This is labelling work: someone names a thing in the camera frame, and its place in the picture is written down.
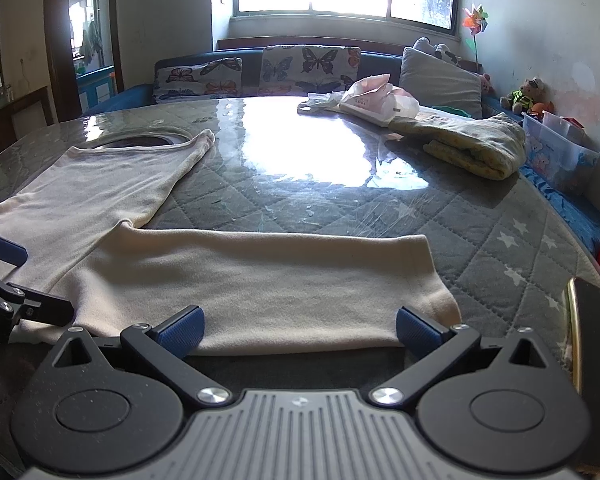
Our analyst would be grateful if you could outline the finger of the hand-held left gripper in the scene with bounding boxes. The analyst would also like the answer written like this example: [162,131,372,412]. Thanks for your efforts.
[0,264,76,345]
[0,226,29,267]

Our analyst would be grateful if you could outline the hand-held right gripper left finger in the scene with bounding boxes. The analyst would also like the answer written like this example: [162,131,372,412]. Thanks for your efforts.
[40,305,233,413]

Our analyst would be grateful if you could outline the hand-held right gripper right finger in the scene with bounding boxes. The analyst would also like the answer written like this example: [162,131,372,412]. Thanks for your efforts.
[371,306,561,409]

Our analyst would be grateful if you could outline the cream knit garment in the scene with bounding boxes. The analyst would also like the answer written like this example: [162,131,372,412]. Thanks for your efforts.
[0,128,462,357]

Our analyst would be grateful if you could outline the dark phone with gold edge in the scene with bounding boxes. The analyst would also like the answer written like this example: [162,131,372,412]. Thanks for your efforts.
[566,276,600,397]

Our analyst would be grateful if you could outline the blue cabinet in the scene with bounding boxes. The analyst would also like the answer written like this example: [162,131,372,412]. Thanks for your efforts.
[77,65,116,107]

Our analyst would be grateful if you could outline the folded yellow-grey garment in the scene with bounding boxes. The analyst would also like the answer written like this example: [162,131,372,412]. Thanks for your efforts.
[387,112,527,181]

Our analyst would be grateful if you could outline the clear printed storage box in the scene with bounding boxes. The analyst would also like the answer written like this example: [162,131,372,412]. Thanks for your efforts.
[522,111,600,194]

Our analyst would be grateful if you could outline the pink and white plastic package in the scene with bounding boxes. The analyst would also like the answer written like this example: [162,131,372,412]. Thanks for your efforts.
[339,74,421,126]

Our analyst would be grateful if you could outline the white plastic bag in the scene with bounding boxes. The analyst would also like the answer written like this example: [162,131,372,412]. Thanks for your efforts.
[297,91,352,115]

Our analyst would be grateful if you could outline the grey pillow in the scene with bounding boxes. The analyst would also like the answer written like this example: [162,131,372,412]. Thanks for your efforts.
[399,46,484,119]

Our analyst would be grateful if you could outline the butterfly print cushion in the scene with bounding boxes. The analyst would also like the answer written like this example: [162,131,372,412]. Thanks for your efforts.
[259,45,362,97]
[154,57,243,101]

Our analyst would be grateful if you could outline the blue sofa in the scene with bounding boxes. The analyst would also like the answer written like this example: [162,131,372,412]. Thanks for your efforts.
[80,47,600,261]

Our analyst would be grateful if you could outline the white and black plush toy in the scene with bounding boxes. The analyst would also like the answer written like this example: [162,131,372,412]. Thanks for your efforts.
[413,36,464,66]

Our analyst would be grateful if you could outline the colourful pinwheel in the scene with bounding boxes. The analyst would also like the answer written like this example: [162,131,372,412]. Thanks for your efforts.
[461,4,489,64]

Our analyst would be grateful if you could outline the brown door frame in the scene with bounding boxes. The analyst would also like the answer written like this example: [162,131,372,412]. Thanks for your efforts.
[44,0,119,122]

